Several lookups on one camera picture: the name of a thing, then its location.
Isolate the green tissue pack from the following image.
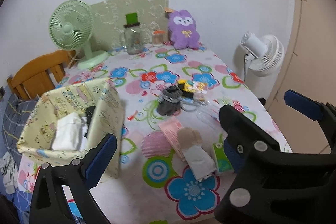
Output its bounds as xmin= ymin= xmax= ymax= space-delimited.
xmin=211 ymin=143 xmax=234 ymax=176

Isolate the beige white sock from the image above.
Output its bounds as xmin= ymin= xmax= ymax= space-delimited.
xmin=177 ymin=127 xmax=217 ymax=181

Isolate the pink packet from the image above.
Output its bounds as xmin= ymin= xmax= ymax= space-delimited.
xmin=159 ymin=117 xmax=197 ymax=164

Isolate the grey sock bundle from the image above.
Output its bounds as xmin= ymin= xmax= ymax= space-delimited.
xmin=157 ymin=85 xmax=182 ymax=116

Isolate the crumpled white cloth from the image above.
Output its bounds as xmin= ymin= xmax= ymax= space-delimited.
xmin=1 ymin=152 xmax=18 ymax=194

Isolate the yellow fabric storage box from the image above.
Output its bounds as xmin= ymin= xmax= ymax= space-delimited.
xmin=17 ymin=77 xmax=125 ymax=178

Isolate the white standing fan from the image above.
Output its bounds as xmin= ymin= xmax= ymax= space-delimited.
xmin=240 ymin=32 xmax=285 ymax=80

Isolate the floral tablecloth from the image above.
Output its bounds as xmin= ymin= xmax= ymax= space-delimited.
xmin=16 ymin=41 xmax=293 ymax=224

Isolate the black item in box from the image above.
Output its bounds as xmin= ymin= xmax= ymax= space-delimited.
xmin=85 ymin=106 xmax=96 ymax=128

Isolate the yellow snack packet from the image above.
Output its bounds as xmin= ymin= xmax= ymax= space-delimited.
xmin=178 ymin=80 xmax=207 ymax=101

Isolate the purple plush bunny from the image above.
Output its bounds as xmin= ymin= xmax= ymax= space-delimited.
xmin=168 ymin=10 xmax=200 ymax=50

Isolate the green desk fan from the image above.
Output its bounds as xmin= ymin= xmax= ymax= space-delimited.
xmin=49 ymin=0 xmax=109 ymax=70

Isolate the toothpick jar orange lid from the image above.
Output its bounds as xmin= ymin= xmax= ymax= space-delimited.
xmin=152 ymin=30 xmax=166 ymax=47

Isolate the glass mason jar mug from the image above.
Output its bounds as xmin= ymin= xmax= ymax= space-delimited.
xmin=123 ymin=22 xmax=145 ymax=55

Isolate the green cup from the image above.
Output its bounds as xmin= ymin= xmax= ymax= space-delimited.
xmin=125 ymin=12 xmax=139 ymax=26

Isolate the beige patterned wall board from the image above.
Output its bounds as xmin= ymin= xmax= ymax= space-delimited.
xmin=90 ymin=0 xmax=170 ymax=51

